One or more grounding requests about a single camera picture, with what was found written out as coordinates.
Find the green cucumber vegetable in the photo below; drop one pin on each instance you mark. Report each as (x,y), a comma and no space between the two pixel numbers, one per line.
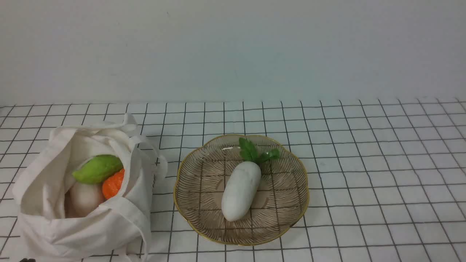
(98,169)

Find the white cloth tote bag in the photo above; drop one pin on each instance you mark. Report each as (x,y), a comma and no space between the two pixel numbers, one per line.
(121,223)

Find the white radish with green leaves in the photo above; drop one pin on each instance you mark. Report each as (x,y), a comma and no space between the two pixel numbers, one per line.
(243,183)

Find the glass plate with gold rim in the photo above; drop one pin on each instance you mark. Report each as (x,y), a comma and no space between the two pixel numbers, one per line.
(281,200)

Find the orange pumpkin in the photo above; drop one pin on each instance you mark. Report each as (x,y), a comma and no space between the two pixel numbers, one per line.
(112,184)

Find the tan onion vegetable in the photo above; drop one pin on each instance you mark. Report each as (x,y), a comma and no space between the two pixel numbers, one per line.
(82,199)

